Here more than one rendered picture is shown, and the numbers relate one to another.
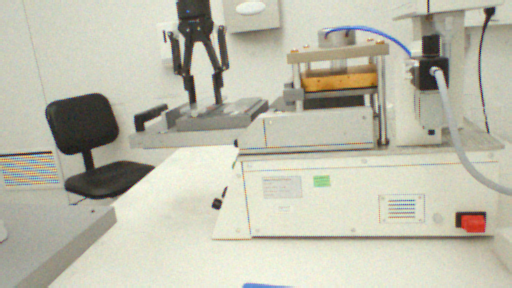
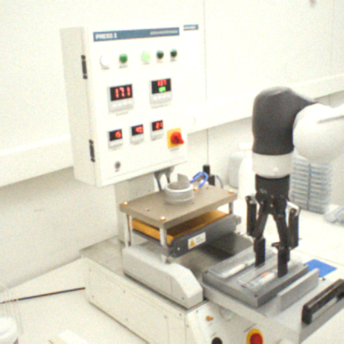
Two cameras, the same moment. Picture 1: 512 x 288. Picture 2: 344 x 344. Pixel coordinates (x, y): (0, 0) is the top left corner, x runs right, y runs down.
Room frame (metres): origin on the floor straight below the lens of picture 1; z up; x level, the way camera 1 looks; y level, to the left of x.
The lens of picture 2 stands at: (1.85, 0.47, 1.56)
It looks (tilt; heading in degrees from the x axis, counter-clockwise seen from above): 17 degrees down; 215
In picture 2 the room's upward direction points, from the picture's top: 3 degrees counter-clockwise
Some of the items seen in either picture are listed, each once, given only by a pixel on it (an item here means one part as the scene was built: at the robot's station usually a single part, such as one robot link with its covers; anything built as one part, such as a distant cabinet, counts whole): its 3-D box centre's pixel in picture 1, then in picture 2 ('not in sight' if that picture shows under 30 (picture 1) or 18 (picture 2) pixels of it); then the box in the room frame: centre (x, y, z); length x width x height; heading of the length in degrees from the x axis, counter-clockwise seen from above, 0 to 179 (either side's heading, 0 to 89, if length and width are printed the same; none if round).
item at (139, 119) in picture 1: (152, 116); (325, 299); (0.95, 0.23, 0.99); 0.15 x 0.02 x 0.04; 166
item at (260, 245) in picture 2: (217, 88); (260, 253); (0.92, 0.07, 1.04); 0.03 x 0.01 x 0.07; 166
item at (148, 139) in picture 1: (207, 120); (272, 284); (0.92, 0.10, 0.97); 0.30 x 0.22 x 0.08; 76
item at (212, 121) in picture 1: (226, 114); (256, 273); (0.91, 0.05, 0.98); 0.20 x 0.17 x 0.03; 166
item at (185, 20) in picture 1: (195, 21); (272, 193); (0.92, 0.10, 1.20); 0.08 x 0.08 x 0.09
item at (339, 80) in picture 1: (338, 67); (182, 213); (0.84, -0.20, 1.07); 0.22 x 0.17 x 0.10; 166
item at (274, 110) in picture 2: not in sight; (295, 117); (0.90, 0.13, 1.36); 0.18 x 0.10 x 0.13; 113
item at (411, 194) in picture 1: (341, 172); (189, 286); (0.83, -0.19, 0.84); 0.53 x 0.37 x 0.17; 76
